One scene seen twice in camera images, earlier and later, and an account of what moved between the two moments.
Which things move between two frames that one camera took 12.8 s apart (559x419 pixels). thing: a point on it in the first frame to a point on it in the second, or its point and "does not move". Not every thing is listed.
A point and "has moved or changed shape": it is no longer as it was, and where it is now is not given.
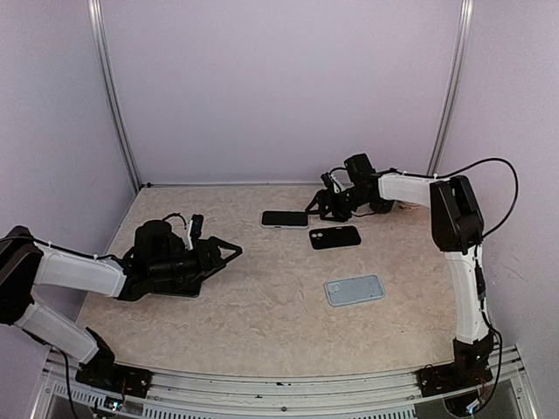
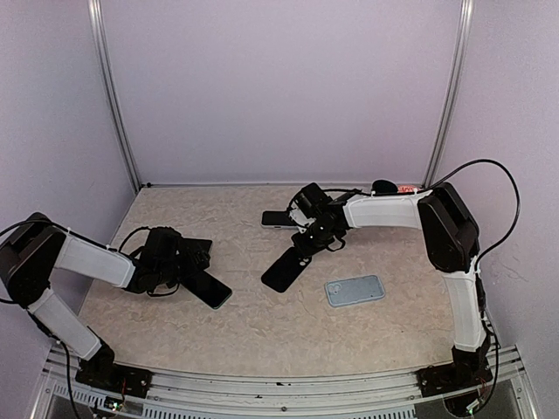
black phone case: x=334 y=237 has moved or changed shape
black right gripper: x=332 y=206 to x=307 y=250
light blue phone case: x=354 y=289 does not move
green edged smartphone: x=182 y=292 to x=208 y=288
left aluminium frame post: x=109 y=87 does not move
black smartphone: x=284 y=218 does not move
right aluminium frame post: x=457 y=85 does not move
